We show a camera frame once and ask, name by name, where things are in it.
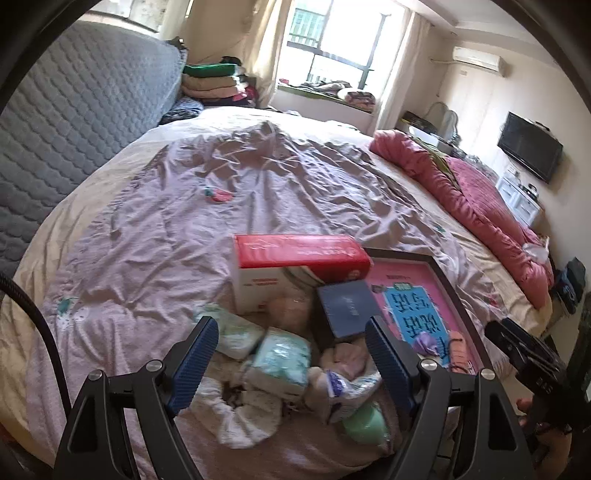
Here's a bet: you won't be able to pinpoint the orange striped soft toy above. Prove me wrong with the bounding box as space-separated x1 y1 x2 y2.
445 330 476 374

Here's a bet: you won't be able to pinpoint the black cable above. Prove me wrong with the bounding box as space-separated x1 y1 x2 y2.
0 272 72 416

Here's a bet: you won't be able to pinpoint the pink red comforter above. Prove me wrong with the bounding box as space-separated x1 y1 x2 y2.
369 129 555 310

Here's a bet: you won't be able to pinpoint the cream plush toy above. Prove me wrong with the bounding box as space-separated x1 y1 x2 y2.
305 367 333 411

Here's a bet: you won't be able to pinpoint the stack of folded clothes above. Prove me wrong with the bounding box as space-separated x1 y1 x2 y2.
180 55 259 109

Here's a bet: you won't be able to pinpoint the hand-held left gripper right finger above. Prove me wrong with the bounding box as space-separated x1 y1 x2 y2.
365 318 536 480

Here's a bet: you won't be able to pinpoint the dark patterned cloth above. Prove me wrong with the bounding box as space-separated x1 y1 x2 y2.
159 96 204 125

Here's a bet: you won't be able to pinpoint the white floral cloth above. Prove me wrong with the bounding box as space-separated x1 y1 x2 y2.
191 369 284 450

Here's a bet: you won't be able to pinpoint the white green diaper pack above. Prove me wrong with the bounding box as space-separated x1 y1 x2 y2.
245 327 311 400
196 302 266 361

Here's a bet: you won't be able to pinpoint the dark blue bag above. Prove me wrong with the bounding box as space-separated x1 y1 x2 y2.
554 258 587 319

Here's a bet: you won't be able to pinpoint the red and white box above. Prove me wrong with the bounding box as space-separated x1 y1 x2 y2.
232 234 374 315

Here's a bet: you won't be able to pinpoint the white drawer cabinet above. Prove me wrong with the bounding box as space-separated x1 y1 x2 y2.
496 166 546 227

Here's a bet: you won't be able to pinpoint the green bottle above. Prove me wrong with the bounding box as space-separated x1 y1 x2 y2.
342 401 389 446

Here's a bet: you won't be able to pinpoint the white air conditioner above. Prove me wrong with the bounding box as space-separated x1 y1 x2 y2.
451 45 509 77

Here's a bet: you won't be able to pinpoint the dressing table mirror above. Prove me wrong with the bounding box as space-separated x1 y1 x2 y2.
422 102 458 139

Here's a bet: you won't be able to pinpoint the tissue packet with purple label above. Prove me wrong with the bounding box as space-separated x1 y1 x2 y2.
323 369 384 425

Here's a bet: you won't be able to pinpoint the black tray with pink print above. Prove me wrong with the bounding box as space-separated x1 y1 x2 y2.
362 248 492 374

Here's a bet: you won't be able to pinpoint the black wall television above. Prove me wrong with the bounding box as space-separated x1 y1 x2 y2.
497 112 564 184

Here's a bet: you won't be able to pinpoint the dark blue box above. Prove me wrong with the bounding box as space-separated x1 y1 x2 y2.
314 281 384 352

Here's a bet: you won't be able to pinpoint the cream curtain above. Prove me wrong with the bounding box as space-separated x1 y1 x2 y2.
374 9 444 134
249 0 296 109

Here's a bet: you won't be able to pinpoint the bay window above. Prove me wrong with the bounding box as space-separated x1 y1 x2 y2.
286 0 384 90

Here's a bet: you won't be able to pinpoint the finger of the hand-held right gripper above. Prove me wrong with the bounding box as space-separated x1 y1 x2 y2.
485 319 566 393

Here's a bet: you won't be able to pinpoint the grey quilted headboard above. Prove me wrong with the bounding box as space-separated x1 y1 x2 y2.
0 21 183 278

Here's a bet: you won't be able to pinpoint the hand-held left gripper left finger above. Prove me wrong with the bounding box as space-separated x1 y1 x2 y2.
54 316 220 480

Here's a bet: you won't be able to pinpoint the clothes on window sill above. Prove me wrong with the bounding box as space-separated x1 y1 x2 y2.
279 78 377 112

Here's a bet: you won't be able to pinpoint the person's right hand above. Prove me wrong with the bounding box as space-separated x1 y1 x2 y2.
517 401 585 480

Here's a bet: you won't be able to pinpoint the white plastic bag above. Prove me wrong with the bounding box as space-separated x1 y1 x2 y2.
522 235 552 266

